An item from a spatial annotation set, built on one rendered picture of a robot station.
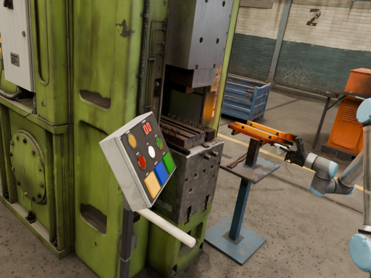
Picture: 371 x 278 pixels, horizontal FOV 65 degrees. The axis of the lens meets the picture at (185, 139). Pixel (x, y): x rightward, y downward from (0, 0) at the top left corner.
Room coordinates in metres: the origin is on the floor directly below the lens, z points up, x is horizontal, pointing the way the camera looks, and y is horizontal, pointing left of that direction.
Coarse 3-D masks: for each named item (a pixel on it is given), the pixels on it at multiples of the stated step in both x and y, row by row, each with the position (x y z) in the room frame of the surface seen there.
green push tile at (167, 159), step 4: (168, 152) 1.17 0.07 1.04; (164, 156) 1.12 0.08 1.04; (168, 156) 1.16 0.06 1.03; (164, 160) 1.10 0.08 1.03; (168, 160) 1.14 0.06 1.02; (168, 164) 1.12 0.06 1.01; (172, 164) 1.16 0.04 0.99; (168, 168) 1.11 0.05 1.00; (172, 168) 1.14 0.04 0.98; (168, 172) 1.10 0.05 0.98
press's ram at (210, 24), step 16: (176, 0) 1.52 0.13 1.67; (192, 0) 1.46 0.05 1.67; (208, 0) 1.52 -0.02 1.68; (224, 0) 1.63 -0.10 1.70; (176, 16) 1.51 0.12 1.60; (192, 16) 1.45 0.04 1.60; (208, 16) 1.53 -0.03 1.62; (224, 16) 1.65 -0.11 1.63; (176, 32) 1.50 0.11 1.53; (192, 32) 1.45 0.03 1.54; (208, 32) 1.55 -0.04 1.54; (224, 32) 1.67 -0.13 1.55; (176, 48) 1.50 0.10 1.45; (192, 48) 1.46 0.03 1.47; (208, 48) 1.57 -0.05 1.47; (176, 64) 1.49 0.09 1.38; (192, 64) 1.47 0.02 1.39; (208, 64) 1.58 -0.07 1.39
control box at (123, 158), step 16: (128, 128) 0.98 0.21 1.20; (112, 144) 0.90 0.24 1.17; (128, 144) 0.93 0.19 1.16; (144, 144) 1.03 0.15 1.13; (112, 160) 0.90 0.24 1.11; (128, 160) 0.89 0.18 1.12; (160, 160) 1.09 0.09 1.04; (128, 176) 0.89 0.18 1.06; (144, 176) 0.92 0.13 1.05; (128, 192) 0.89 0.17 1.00; (144, 192) 0.88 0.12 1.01; (160, 192) 0.97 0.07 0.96; (144, 208) 0.87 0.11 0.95
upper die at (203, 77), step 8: (168, 72) 1.58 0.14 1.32; (176, 72) 1.55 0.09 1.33; (184, 72) 1.52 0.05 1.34; (192, 72) 1.49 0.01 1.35; (200, 72) 1.53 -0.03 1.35; (208, 72) 1.59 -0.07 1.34; (168, 80) 1.58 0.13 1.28; (176, 80) 1.55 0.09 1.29; (184, 80) 1.52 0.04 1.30; (192, 80) 1.49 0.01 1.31; (200, 80) 1.54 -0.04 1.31; (208, 80) 1.60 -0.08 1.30
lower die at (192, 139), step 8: (160, 120) 1.73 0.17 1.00; (176, 120) 1.78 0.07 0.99; (160, 128) 1.63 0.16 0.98; (168, 128) 1.62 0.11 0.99; (176, 128) 1.64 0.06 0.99; (192, 128) 1.67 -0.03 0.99; (176, 136) 1.53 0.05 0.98; (184, 136) 1.54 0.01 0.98; (192, 136) 1.54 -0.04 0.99; (200, 136) 1.61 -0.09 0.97; (176, 144) 1.52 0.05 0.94; (184, 144) 1.49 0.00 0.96; (192, 144) 1.55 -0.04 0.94; (200, 144) 1.62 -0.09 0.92
